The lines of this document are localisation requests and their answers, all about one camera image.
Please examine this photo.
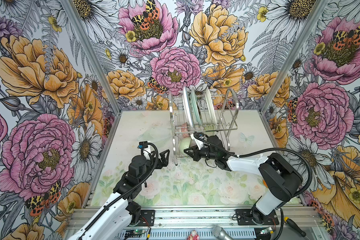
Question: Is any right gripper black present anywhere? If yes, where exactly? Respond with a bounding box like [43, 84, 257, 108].
[184, 144, 218, 161]

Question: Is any light green bowl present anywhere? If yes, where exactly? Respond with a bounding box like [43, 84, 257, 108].
[179, 137, 195, 157]

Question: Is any chrome two-tier dish rack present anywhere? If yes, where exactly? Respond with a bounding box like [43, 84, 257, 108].
[169, 88, 239, 163]

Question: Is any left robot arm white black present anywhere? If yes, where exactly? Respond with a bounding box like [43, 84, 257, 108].
[69, 144, 170, 240]

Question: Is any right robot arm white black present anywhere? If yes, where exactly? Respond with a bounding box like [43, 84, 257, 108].
[183, 133, 304, 225]

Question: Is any clear glass plate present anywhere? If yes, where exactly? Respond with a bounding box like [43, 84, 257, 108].
[143, 127, 172, 149]

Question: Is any pink black patterned bowl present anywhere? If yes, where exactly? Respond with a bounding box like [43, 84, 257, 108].
[180, 123, 190, 138]

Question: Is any green tinted glass cup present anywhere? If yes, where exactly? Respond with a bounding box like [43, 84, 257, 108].
[204, 124, 218, 137]

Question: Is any watermelon pattern plate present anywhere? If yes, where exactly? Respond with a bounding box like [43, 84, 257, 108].
[183, 87, 195, 128]

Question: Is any cream white plate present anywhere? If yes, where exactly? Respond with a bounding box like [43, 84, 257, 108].
[205, 89, 218, 125]

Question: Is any mint green plate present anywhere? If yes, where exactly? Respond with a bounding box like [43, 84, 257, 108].
[191, 90, 202, 126]

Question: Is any green circuit board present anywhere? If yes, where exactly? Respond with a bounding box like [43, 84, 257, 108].
[125, 230, 146, 238]

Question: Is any small red pink figure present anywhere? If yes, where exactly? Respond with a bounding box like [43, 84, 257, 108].
[186, 230, 200, 240]

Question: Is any silver microphone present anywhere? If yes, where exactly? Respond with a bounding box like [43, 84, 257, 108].
[212, 225, 234, 240]

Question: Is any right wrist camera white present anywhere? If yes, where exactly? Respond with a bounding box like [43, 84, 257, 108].
[190, 132, 204, 150]

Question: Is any right black corrugated cable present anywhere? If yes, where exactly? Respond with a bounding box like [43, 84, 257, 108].
[193, 133, 314, 199]

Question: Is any black corrugated cable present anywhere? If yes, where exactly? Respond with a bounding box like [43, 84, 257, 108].
[77, 142, 160, 238]
[193, 133, 314, 199]

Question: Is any left black corrugated cable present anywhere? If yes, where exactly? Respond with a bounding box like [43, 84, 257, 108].
[77, 142, 160, 238]

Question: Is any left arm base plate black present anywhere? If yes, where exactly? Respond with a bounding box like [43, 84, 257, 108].
[136, 209, 156, 227]

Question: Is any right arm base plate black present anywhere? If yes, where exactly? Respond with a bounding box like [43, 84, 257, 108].
[235, 209, 279, 226]

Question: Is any aluminium frame rail front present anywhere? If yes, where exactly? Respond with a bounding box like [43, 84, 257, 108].
[65, 205, 323, 230]

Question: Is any black handled screwdriver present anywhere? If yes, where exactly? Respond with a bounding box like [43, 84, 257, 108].
[284, 217, 307, 238]

